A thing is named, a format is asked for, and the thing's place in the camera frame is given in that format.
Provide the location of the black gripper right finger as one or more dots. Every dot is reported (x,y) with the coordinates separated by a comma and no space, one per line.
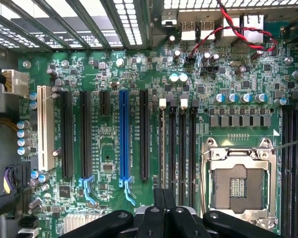
(181,223)

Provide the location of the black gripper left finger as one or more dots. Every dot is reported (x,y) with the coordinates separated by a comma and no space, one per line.
(151,223)

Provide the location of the RAM slot black latches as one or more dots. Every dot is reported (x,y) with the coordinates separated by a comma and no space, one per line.
(285,173)
(193,148)
(172,148)

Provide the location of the black RAM slots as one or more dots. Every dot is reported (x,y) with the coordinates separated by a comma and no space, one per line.
(162,102)

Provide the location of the light blue slot latch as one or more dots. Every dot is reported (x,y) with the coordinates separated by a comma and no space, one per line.
(125,186)
(85,184)

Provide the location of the CPU socket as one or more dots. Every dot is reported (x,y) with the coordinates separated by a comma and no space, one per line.
(238,188)

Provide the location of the silver chipset heatsink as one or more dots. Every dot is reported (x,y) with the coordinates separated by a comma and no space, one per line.
(77,221)

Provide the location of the long black expansion slot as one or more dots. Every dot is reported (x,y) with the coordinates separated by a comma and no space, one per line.
(67,136)
(144,136)
(85,136)

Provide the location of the blue expansion slot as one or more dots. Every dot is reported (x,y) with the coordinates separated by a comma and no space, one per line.
(124,136)

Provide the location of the green motherboard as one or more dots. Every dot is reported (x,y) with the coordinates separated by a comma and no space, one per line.
(109,138)

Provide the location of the short black expansion slot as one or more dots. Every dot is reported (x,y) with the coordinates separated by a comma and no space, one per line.
(104,104)

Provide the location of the white PCI expansion slot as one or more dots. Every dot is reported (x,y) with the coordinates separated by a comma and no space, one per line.
(45,129)

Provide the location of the silver USB port block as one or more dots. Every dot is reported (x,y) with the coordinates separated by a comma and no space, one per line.
(188,31)
(207,31)

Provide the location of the silver stacked port block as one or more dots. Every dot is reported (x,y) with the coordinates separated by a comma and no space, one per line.
(229,34)

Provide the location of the white power connector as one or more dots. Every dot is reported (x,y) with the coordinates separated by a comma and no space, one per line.
(17,81)

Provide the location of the grey metal PC case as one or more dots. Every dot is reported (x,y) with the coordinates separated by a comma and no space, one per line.
(150,22)

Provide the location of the small silver rear port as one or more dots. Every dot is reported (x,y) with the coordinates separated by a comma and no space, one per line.
(169,19)

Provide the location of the silver ethernet port block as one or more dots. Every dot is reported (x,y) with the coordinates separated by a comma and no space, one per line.
(253,27)

